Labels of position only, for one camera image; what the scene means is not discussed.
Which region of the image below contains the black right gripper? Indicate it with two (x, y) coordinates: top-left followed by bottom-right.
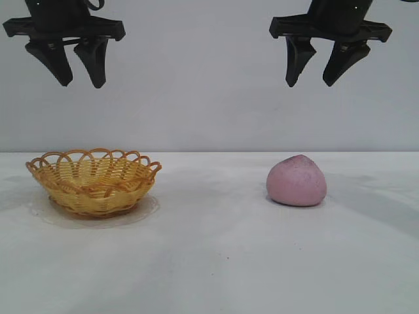
(268, 0), (393, 88)

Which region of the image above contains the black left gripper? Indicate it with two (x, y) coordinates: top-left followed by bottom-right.
(2, 0), (127, 89)

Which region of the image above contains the pink peach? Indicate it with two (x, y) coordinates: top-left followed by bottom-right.
(265, 154), (327, 207)

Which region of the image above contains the yellow woven wicker basket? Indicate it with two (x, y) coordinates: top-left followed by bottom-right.
(25, 147), (163, 219)

